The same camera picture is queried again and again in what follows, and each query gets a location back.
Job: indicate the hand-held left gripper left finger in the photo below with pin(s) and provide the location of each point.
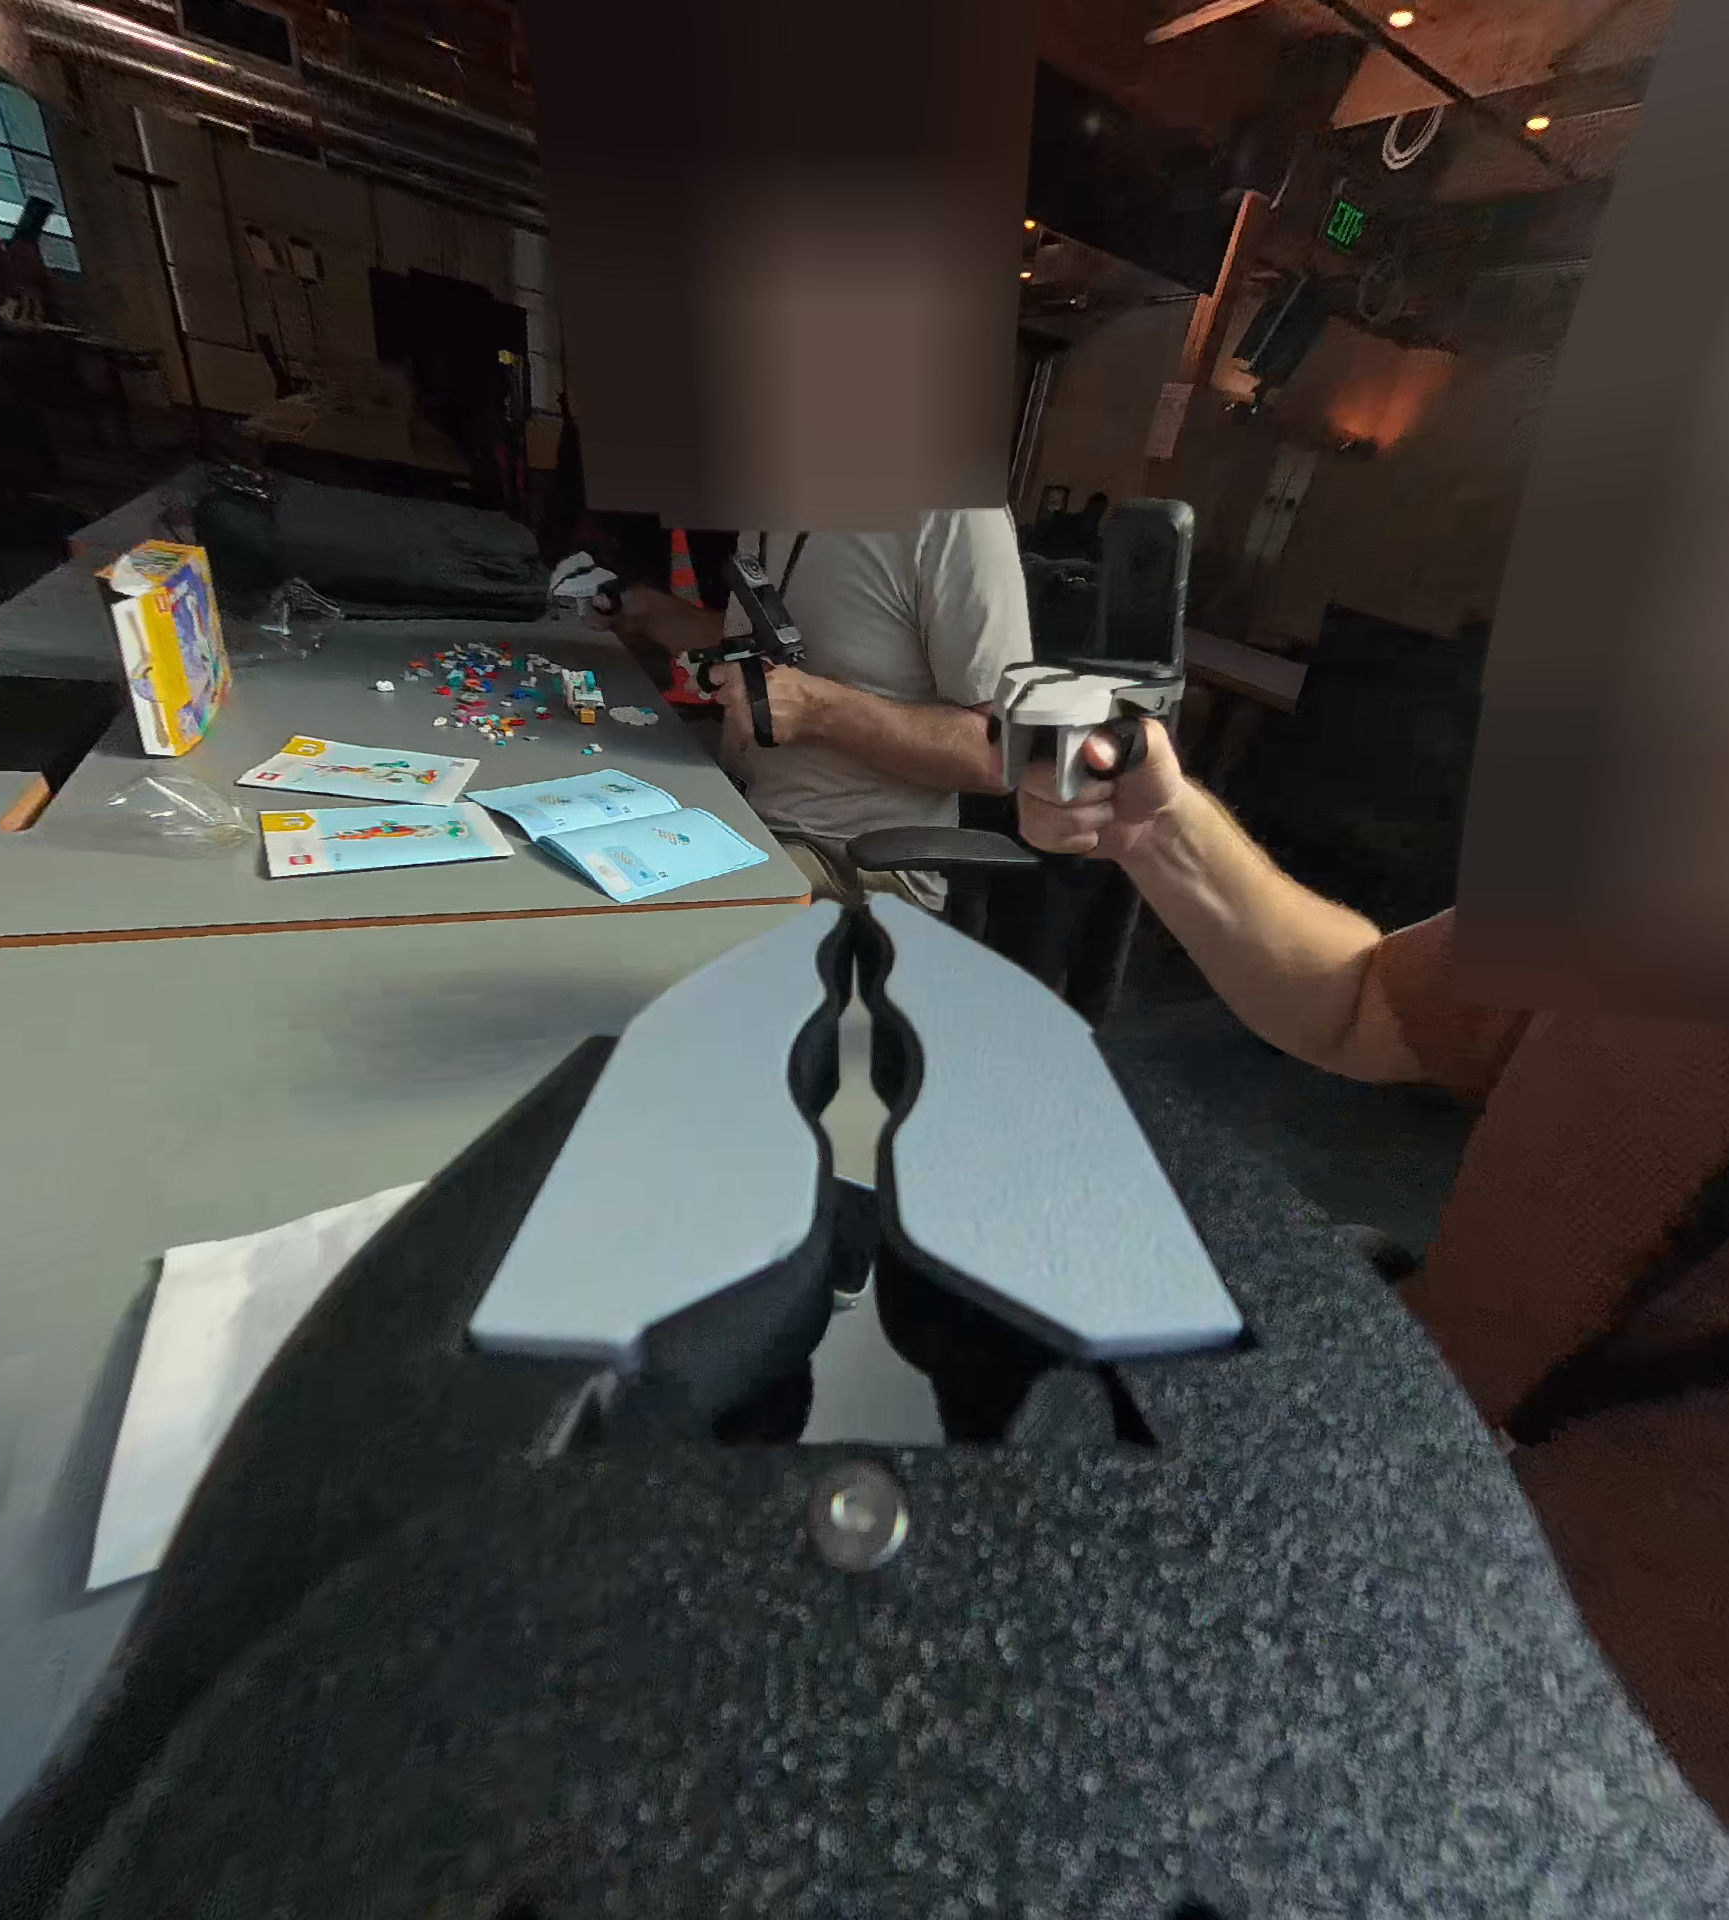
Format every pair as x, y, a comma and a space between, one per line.
656, 1186

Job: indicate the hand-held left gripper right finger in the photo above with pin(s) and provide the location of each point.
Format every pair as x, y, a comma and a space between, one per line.
1060, 1186

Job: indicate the large plain white paper bag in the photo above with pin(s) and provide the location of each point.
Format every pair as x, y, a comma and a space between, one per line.
221, 1351

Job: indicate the person's right forearm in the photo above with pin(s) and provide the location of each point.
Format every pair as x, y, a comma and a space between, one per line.
1285, 946

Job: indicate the colourful lego pile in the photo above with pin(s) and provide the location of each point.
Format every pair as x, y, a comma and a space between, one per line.
499, 690

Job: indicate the person's right hand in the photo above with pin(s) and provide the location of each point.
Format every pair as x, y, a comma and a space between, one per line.
1136, 797

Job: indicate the open blue instruction booklet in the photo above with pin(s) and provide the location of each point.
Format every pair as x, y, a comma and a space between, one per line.
642, 835

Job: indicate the black backpack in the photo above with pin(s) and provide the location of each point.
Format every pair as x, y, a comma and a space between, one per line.
385, 541

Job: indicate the small yellow white box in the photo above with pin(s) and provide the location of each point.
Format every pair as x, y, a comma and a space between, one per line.
169, 646

